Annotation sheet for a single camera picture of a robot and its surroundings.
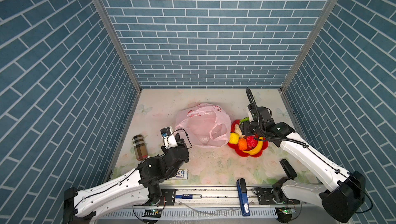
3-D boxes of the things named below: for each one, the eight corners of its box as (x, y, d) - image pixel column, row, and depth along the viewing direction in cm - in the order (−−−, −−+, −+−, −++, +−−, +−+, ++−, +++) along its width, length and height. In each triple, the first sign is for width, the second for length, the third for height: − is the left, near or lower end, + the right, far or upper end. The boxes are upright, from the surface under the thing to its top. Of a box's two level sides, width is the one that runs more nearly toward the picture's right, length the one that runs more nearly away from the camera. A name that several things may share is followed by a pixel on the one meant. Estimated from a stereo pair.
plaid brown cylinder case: (139, 162, 86) (137, 159, 84) (133, 139, 95) (131, 137, 93) (149, 156, 88) (148, 154, 86) (143, 135, 97) (141, 133, 95)
